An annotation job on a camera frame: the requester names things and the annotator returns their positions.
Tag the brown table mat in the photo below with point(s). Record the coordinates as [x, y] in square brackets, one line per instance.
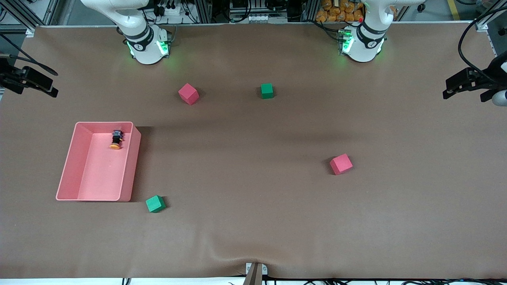
[253, 221]

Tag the pink foam cube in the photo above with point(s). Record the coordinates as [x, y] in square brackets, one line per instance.
[340, 164]
[188, 94]

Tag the white power strip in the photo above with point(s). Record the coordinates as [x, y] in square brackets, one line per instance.
[174, 11]

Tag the silver table edge rail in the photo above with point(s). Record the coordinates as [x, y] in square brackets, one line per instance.
[237, 23]

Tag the pink plastic tray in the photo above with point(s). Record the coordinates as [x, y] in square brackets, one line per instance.
[103, 174]

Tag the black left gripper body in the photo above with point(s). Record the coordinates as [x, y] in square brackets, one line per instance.
[485, 80]

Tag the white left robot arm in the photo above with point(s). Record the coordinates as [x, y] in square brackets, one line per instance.
[362, 53]

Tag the orange mesh bag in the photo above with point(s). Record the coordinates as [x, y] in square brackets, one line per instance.
[336, 14]

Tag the green foam cube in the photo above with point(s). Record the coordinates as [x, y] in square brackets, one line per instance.
[155, 204]
[267, 91]

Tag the white terminal block strip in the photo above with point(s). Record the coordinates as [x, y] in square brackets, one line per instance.
[259, 18]

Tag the orange capped black button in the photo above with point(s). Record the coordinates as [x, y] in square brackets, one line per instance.
[116, 139]

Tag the aluminium frame corner bracket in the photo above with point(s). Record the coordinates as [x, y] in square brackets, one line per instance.
[482, 26]
[31, 32]

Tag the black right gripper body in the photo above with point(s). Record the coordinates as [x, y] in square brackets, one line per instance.
[11, 77]

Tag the grey metal clamp bracket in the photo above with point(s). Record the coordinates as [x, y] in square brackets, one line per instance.
[253, 277]

